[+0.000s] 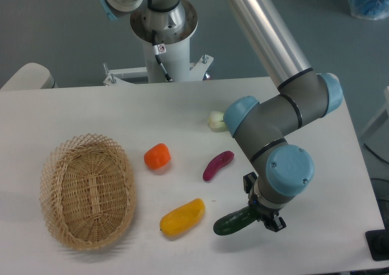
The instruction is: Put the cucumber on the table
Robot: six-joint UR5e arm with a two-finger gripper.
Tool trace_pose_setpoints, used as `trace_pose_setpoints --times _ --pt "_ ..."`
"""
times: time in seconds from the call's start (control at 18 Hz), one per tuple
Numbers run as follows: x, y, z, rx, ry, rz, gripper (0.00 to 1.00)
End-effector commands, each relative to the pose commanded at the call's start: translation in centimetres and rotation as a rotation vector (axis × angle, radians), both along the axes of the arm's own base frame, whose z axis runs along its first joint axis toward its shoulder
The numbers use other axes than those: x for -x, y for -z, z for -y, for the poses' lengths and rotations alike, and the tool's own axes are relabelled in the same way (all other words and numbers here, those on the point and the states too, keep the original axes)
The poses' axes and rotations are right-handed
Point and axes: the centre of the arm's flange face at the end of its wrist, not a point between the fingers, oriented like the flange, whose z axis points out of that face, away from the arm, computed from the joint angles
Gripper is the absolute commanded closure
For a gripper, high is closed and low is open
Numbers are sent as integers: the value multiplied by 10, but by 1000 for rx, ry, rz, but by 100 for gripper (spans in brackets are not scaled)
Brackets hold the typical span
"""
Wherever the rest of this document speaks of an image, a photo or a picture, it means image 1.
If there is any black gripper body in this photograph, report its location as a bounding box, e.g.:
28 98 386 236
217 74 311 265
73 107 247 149
249 186 280 222

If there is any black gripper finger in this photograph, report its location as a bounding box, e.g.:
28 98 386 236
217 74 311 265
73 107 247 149
263 215 286 233
243 172 258 198

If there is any green cucumber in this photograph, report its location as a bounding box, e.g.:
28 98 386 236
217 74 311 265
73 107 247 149
213 206 261 236

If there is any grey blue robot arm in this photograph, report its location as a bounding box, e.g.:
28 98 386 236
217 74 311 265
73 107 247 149
99 0 343 236

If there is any purple sweet potato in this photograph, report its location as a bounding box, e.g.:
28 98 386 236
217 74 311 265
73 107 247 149
202 151 235 182

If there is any pale green cabbage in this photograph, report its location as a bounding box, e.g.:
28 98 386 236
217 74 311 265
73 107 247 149
208 111 228 132

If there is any yellow bell pepper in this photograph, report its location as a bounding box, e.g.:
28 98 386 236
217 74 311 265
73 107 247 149
159 198 205 237

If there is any orange bell pepper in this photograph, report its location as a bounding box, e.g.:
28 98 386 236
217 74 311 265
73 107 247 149
143 143 171 170

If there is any black device at table edge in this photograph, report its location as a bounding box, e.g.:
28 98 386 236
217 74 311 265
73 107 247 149
365 229 388 261

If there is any woven wicker basket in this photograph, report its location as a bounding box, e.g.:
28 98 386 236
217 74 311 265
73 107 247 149
40 134 136 251

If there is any blue plastic bag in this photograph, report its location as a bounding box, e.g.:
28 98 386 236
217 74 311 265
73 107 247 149
348 0 388 21

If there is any white chair back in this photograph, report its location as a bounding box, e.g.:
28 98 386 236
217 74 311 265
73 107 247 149
1 63 58 92

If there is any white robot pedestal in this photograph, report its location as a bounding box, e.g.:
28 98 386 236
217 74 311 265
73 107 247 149
103 38 214 86

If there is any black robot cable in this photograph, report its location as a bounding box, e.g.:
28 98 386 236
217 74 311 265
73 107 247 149
146 0 174 83

